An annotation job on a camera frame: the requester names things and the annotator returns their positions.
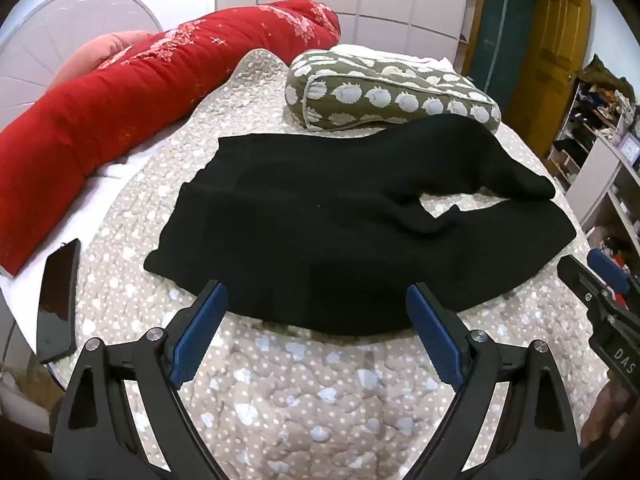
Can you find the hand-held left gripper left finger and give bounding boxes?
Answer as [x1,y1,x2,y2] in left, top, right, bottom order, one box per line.
[50,280,229,480]

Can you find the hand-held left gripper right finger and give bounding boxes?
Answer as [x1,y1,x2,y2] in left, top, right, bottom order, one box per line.
[406,282,583,480]

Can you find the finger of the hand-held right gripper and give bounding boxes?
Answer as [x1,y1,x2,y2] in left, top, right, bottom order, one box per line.
[557,255,613,318]
[589,249,632,306]

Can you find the black pants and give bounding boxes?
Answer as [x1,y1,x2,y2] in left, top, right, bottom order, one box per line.
[143,114,578,337]

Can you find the white desk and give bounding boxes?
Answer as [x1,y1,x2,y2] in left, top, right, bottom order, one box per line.
[572,135,640,261]

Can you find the beige spotted bed quilt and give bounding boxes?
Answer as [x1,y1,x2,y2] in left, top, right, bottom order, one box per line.
[47,49,608,480]

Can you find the black smartphone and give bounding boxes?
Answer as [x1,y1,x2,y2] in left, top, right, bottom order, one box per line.
[37,238,82,365]

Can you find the cluttered shelf rack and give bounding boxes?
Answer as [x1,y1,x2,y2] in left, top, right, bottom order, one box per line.
[545,52,640,181]

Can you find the white bed sheet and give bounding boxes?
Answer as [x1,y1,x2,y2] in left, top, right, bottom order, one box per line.
[0,125,201,361]

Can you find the yellow wooden door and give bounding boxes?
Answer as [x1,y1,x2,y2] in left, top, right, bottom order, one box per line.
[510,0,593,148]

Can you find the red floral bolster quilt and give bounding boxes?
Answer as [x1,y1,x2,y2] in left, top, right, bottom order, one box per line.
[0,0,342,277]

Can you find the olive sheep print pillow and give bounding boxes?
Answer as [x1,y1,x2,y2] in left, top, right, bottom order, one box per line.
[285,50,502,135]

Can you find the dark green door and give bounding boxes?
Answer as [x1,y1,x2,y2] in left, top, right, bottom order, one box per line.
[462,0,543,81]

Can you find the white pillow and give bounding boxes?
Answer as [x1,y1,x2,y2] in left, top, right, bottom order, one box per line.
[325,44,461,73]

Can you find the pink pillow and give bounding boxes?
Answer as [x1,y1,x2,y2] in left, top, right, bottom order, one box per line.
[50,30,151,92]

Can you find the white round headboard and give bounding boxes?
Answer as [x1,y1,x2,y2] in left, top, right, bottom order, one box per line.
[0,0,163,111]

